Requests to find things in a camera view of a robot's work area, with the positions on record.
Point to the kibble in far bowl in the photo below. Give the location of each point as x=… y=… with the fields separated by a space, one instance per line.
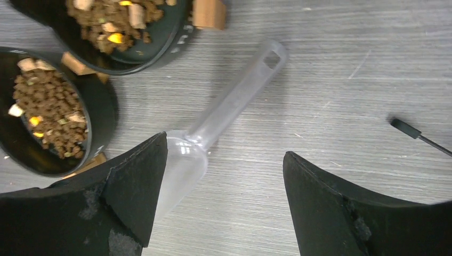
x=113 y=24

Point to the kibble in bowl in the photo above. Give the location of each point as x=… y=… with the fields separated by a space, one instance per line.
x=50 y=107
x=113 y=24

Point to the yellow microphone tripod stand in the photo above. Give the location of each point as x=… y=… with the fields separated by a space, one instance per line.
x=416 y=134

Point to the black pet bowl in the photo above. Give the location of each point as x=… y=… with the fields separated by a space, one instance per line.
x=99 y=105
x=170 y=35

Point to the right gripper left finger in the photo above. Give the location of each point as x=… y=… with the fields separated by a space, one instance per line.
x=107 y=210

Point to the near black pet bowl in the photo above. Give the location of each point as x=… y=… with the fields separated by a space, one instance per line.
x=99 y=105

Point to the clear plastic scoop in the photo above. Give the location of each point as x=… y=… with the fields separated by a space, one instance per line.
x=187 y=157

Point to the far black pet bowl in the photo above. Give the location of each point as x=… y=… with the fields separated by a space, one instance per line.
x=170 y=35

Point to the kibble in near bowl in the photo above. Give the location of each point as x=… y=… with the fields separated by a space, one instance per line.
x=50 y=107

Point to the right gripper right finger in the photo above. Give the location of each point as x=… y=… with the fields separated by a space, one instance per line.
x=333 y=216

